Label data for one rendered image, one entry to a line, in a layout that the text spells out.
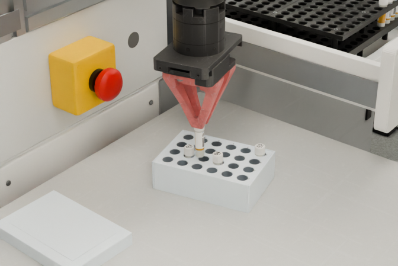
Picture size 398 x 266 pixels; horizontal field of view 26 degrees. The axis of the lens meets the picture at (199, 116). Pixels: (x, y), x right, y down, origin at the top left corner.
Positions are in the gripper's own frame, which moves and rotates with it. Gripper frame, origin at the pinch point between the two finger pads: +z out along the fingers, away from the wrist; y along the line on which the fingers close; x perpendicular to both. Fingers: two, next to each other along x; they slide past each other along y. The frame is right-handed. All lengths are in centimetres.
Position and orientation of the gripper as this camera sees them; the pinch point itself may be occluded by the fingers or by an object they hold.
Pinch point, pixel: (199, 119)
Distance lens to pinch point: 99.2
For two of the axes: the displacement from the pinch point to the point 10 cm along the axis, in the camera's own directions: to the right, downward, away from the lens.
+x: 9.1, 2.0, -3.7
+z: 0.1, 8.8, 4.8
